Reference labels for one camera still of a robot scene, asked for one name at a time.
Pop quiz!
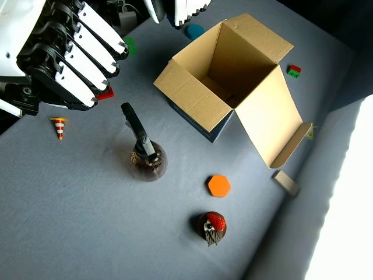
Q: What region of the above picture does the grey power adapter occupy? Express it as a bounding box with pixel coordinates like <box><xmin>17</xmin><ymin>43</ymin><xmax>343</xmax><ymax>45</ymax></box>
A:
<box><xmin>118</xmin><ymin>2</ymin><xmax>138</xmax><ymax>29</ymax></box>

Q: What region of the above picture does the orange hexagon block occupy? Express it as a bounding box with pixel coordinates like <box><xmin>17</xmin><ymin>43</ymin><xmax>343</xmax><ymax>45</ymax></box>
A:
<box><xmin>207</xmin><ymin>174</ymin><xmax>232</xmax><ymax>198</ymax></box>

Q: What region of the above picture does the brown glass spray bottle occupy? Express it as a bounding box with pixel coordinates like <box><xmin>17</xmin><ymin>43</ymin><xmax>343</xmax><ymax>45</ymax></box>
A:
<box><xmin>121</xmin><ymin>101</ymin><xmax>168</xmax><ymax>182</ymax></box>

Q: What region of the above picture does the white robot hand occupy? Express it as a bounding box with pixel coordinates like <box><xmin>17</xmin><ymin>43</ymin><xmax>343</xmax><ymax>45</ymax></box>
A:
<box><xmin>142</xmin><ymin>0</ymin><xmax>212</xmax><ymax>30</ymax></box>
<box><xmin>0</xmin><ymin>0</ymin><xmax>130</xmax><ymax>117</ymax></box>

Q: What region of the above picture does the green block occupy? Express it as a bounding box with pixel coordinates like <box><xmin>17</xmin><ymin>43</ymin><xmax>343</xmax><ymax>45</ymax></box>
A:
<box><xmin>122</xmin><ymin>37</ymin><xmax>138</xmax><ymax>56</ymax></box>

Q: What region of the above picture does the red flat block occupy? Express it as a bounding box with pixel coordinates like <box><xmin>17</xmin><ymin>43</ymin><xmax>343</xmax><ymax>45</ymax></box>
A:
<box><xmin>94</xmin><ymin>86</ymin><xmax>115</xmax><ymax>102</ymax></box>

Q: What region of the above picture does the open cardboard box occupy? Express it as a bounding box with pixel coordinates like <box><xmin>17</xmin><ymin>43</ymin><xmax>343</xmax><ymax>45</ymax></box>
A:
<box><xmin>153</xmin><ymin>12</ymin><xmax>314</xmax><ymax>169</ymax></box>

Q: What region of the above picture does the red and green brick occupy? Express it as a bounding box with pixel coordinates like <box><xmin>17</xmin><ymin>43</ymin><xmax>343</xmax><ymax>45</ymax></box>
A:
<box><xmin>286</xmin><ymin>64</ymin><xmax>302</xmax><ymax>79</ymax></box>

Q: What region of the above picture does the chocolate strawberry cake toy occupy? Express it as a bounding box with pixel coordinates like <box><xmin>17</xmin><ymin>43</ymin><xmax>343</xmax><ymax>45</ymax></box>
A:
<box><xmin>195</xmin><ymin>211</ymin><xmax>228</xmax><ymax>248</ymax></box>

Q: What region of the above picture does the striped toy traffic cone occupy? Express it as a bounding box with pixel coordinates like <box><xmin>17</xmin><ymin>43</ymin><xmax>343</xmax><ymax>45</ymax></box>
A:
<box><xmin>48</xmin><ymin>116</ymin><xmax>69</xmax><ymax>141</ymax></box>

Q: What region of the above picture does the beige wooden block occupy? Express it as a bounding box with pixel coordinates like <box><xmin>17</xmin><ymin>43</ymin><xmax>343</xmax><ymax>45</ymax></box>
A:
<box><xmin>272</xmin><ymin>170</ymin><xmax>300</xmax><ymax>197</ymax></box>

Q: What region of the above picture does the blue cylinder block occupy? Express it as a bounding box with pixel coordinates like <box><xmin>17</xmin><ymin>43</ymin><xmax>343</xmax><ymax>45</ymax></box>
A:
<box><xmin>185</xmin><ymin>24</ymin><xmax>205</xmax><ymax>41</ymax></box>

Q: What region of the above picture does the grey table cloth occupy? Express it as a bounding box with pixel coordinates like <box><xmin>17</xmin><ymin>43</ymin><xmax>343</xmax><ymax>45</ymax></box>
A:
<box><xmin>0</xmin><ymin>0</ymin><xmax>365</xmax><ymax>280</ymax></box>

